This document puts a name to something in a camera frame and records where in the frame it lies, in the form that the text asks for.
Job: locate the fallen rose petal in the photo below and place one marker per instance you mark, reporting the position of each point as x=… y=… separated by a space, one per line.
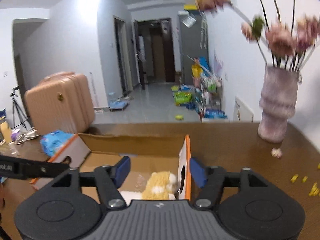
x=276 y=153

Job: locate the cluttered wire storage rack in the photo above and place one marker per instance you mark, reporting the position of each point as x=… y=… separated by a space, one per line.
x=207 y=91

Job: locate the blue tissue pack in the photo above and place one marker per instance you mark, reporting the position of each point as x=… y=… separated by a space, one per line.
x=53 y=141

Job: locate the grey metal cabinet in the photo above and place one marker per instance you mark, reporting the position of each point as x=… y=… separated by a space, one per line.
x=191 y=45

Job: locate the pink hard-shell suitcase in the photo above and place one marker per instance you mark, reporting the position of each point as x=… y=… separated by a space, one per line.
x=61 y=101

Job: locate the dried pink rose bouquet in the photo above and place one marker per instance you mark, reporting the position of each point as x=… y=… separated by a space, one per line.
x=291 y=46

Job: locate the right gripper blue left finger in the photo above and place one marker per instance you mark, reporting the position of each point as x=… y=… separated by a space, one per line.
x=108 y=179

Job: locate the yellow dog plush toy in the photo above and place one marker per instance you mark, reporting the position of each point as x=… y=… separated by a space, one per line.
x=160 y=186

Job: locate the pink textured vase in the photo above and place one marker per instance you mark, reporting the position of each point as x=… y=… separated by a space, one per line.
x=278 y=101

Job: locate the dark entrance door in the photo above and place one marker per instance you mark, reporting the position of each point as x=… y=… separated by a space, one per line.
x=154 y=51

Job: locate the yellow petal crumbs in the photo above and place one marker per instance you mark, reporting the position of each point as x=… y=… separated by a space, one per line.
x=308 y=179

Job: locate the red orange cardboard box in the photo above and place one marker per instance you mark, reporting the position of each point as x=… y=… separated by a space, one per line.
x=148 y=154

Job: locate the camera tripod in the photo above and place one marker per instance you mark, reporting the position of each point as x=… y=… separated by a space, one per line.
x=19 y=118

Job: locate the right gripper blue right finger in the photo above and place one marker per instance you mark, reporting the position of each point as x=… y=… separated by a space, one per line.
x=210 y=180

